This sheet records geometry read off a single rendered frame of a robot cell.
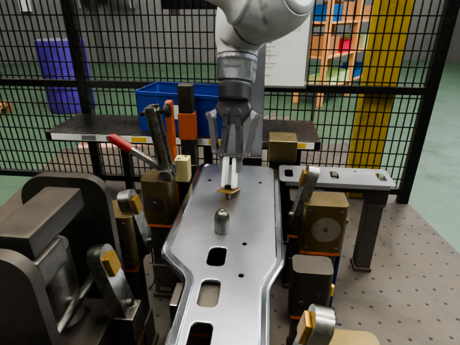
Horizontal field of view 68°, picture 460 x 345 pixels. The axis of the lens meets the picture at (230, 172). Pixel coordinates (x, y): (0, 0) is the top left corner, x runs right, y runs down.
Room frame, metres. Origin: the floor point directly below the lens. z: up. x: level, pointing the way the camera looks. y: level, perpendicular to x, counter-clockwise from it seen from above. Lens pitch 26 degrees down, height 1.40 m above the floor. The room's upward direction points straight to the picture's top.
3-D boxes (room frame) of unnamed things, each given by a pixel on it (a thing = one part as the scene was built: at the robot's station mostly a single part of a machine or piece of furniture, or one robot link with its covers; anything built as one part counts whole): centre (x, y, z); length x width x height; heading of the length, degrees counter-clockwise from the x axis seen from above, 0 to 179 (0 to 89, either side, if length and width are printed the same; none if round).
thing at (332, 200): (0.61, -0.21, 0.87); 0.12 x 0.07 x 0.35; 84
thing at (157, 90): (1.14, 0.14, 1.09); 0.30 x 0.17 x 0.13; 74
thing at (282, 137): (0.94, -0.16, 0.88); 0.08 x 0.08 x 0.36; 84
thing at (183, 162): (0.78, 0.12, 0.88); 0.04 x 0.04 x 0.37; 84
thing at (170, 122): (0.80, 0.15, 0.95); 0.03 x 0.01 x 0.50; 174
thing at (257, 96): (0.95, -0.04, 1.17); 0.12 x 0.01 x 0.34; 84
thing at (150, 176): (0.70, 0.18, 0.87); 0.10 x 0.07 x 0.35; 84
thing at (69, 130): (1.14, 0.16, 1.01); 0.90 x 0.22 x 0.03; 84
